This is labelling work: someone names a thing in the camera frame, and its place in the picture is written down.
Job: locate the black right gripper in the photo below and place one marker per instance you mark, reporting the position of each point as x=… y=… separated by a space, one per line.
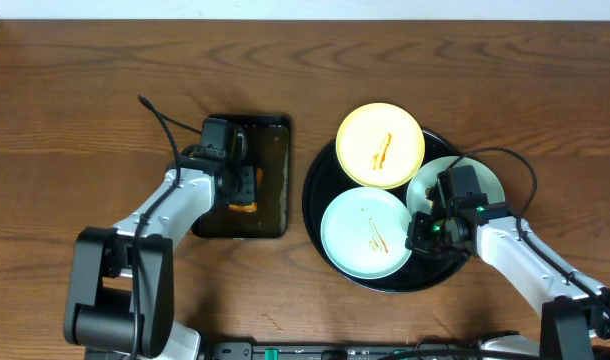
x=417 y=240

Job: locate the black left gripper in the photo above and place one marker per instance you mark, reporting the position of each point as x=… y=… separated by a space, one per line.
x=248 y=185

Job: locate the orange green scrub sponge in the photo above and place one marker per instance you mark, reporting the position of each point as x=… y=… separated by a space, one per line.
x=245 y=206

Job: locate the pale green plate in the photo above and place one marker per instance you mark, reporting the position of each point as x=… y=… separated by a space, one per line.
x=427 y=176

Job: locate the light blue plate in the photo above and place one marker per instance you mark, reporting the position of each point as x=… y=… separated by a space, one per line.
x=363 y=232

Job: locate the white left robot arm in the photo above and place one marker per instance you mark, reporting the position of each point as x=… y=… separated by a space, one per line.
x=121 y=293

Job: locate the black rectangular water tray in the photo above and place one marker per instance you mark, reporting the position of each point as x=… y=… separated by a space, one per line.
x=266 y=142

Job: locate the yellow plate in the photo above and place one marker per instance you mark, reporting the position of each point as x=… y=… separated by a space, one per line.
x=380 y=145

